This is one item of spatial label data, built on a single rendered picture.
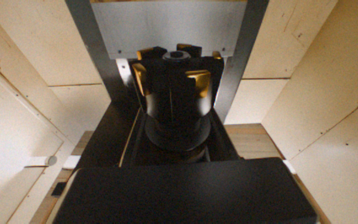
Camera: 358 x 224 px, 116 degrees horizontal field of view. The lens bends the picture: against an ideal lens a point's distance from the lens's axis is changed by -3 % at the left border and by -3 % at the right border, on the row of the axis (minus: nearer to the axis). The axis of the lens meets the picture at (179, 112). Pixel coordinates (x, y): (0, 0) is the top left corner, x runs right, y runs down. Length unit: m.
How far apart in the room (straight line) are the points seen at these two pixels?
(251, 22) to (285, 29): 0.58
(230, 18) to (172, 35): 0.20
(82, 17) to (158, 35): 0.27
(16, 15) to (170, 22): 0.96
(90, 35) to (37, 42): 0.66
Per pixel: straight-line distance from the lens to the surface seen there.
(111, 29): 0.52
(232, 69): 0.64
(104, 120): 0.60
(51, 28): 1.14
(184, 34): 0.49
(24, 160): 1.18
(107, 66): 0.63
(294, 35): 1.23
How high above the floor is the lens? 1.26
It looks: 43 degrees up
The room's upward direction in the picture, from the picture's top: 180 degrees clockwise
